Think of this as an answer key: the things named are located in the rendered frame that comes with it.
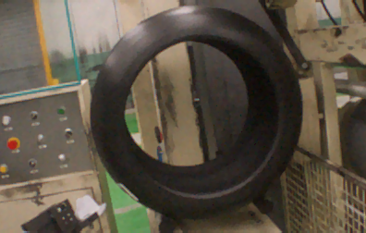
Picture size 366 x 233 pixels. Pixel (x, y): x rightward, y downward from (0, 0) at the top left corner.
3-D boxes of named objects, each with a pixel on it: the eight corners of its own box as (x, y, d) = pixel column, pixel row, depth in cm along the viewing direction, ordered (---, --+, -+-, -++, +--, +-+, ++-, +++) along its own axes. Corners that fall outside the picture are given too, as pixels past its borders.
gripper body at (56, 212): (70, 196, 99) (27, 223, 90) (89, 228, 99) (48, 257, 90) (56, 202, 104) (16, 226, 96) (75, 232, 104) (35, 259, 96)
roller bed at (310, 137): (265, 153, 171) (256, 79, 166) (300, 147, 173) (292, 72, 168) (284, 167, 152) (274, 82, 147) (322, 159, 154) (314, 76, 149)
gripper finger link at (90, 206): (102, 185, 106) (72, 203, 99) (114, 206, 106) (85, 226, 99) (95, 188, 108) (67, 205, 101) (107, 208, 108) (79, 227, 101)
